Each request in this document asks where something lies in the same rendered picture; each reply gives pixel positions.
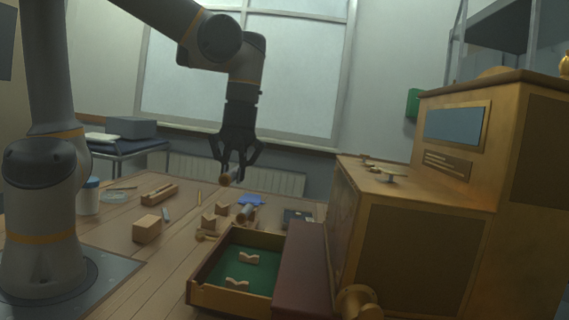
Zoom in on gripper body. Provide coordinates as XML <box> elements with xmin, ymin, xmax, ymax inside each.
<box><xmin>220</xmin><ymin>81</ymin><xmax>262</xmax><ymax>151</ymax></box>

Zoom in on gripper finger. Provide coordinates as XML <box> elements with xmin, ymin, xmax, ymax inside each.
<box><xmin>208</xmin><ymin>132</ymin><xmax>233</xmax><ymax>176</ymax></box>
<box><xmin>236</xmin><ymin>139</ymin><xmax>265</xmax><ymax>184</ymax></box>

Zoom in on grey coin tube brass caps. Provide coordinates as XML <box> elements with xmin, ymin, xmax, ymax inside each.
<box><xmin>217</xmin><ymin>166</ymin><xmax>244</xmax><ymax>188</ymax></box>
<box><xmin>235</xmin><ymin>202</ymin><xmax>257</xmax><ymax>226</ymax></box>

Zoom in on wooden drawer green lining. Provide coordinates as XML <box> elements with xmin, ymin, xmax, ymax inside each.
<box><xmin>185</xmin><ymin>222</ymin><xmax>288</xmax><ymax>320</ymax></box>

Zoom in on dark red register ledge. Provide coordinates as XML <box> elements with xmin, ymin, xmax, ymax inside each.
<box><xmin>269</xmin><ymin>218</ymin><xmax>340</xmax><ymax>320</ymax></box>

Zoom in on large brass round key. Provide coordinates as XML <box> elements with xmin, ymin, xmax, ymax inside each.
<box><xmin>374</xmin><ymin>167</ymin><xmax>409</xmax><ymax>185</ymax></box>

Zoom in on brass crank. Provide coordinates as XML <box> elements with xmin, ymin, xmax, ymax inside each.
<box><xmin>334</xmin><ymin>284</ymin><xmax>386</xmax><ymax>320</ymax></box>

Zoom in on brass cash register body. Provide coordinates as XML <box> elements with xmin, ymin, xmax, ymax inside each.
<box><xmin>323</xmin><ymin>68</ymin><xmax>569</xmax><ymax>320</ymax></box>

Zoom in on blue cloth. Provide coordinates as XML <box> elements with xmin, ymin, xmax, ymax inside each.
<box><xmin>236</xmin><ymin>192</ymin><xmax>266</xmax><ymax>207</ymax></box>

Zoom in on large frosted window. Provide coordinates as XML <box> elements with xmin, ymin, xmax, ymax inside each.
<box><xmin>132</xmin><ymin>0</ymin><xmax>359</xmax><ymax>155</ymax></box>

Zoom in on wooden tray with tool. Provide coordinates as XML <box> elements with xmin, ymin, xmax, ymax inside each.
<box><xmin>140</xmin><ymin>182</ymin><xmax>180</xmax><ymax>208</ymax></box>

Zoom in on metal cart blue pad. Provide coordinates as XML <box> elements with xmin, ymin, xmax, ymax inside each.
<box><xmin>85</xmin><ymin>134</ymin><xmax>172</xmax><ymax>180</ymax></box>

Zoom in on grey box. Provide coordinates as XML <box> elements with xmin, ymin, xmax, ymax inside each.
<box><xmin>104</xmin><ymin>116</ymin><xmax>158</xmax><ymax>141</ymax></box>

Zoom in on plain wooden block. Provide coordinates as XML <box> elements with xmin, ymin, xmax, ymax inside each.
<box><xmin>131</xmin><ymin>213</ymin><xmax>164</xmax><ymax>245</ymax></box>

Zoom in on clear round dish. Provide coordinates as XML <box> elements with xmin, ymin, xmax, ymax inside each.
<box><xmin>99</xmin><ymin>189</ymin><xmax>130</xmax><ymax>205</ymax></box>

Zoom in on white folded cloth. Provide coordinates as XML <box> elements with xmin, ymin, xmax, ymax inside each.
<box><xmin>84</xmin><ymin>131</ymin><xmax>122</xmax><ymax>144</ymax></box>

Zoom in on white jar blue lid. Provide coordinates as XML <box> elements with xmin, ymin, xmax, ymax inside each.
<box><xmin>75</xmin><ymin>174</ymin><xmax>101</xmax><ymax>217</ymax></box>

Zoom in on grey metal shelf unit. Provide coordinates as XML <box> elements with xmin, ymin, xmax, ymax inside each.
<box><xmin>443</xmin><ymin>0</ymin><xmax>569</xmax><ymax>88</ymax></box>

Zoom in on brass finial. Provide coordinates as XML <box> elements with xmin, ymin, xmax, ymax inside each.
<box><xmin>557</xmin><ymin>48</ymin><xmax>569</xmax><ymax>82</ymax></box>

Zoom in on white wall radiator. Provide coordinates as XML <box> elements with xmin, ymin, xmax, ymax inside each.
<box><xmin>146</xmin><ymin>149</ymin><xmax>309</xmax><ymax>199</ymax></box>

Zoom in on grey metal base plate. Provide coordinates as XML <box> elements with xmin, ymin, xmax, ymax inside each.
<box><xmin>0</xmin><ymin>243</ymin><xmax>148</xmax><ymax>320</ymax></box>

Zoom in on green wall box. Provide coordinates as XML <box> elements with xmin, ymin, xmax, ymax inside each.
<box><xmin>405</xmin><ymin>87</ymin><xmax>426</xmax><ymax>119</ymax></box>

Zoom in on dark wall panel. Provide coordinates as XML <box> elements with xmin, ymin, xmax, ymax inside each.
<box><xmin>0</xmin><ymin>1</ymin><xmax>20</xmax><ymax>83</ymax></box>

